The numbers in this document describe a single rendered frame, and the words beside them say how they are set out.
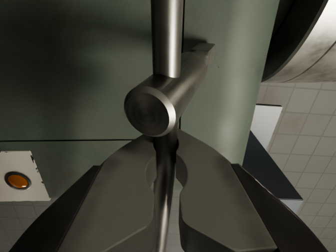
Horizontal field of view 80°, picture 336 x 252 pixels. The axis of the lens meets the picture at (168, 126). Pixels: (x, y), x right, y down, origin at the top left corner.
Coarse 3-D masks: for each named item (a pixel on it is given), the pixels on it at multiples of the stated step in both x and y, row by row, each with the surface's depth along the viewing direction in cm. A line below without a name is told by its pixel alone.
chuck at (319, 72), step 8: (328, 48) 22; (328, 56) 22; (312, 64) 24; (320, 64) 24; (328, 64) 24; (304, 72) 26; (312, 72) 26; (320, 72) 26; (328, 72) 26; (288, 80) 29; (296, 80) 29; (304, 80) 29; (312, 80) 29; (320, 80) 29; (328, 80) 29
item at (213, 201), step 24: (192, 144) 11; (192, 168) 9; (216, 168) 9; (192, 192) 8; (216, 192) 8; (240, 192) 8; (192, 216) 7; (216, 216) 7; (240, 216) 7; (192, 240) 7; (216, 240) 6; (240, 240) 6; (264, 240) 6
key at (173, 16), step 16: (160, 0) 7; (176, 0) 7; (160, 16) 7; (176, 16) 7; (160, 32) 7; (176, 32) 8; (160, 48) 8; (176, 48) 8; (160, 64) 8; (176, 64) 8; (176, 128) 10; (160, 144) 10; (176, 144) 11; (160, 160) 11; (160, 176) 11; (160, 192) 12; (160, 208) 12; (160, 224) 12; (160, 240) 13
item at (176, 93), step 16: (192, 48) 14; (208, 48) 15; (192, 64) 10; (208, 64) 15; (144, 80) 8; (160, 80) 8; (176, 80) 8; (192, 80) 10; (128, 96) 8; (144, 96) 7; (160, 96) 7; (176, 96) 8; (192, 96) 10; (128, 112) 8; (144, 112) 8; (160, 112) 7; (176, 112) 8; (144, 128) 8; (160, 128) 8
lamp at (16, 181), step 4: (12, 176) 23; (16, 176) 23; (20, 176) 23; (8, 180) 23; (12, 180) 23; (16, 180) 23; (20, 180) 23; (24, 180) 23; (12, 184) 23; (16, 184) 23; (20, 184) 23; (24, 184) 23
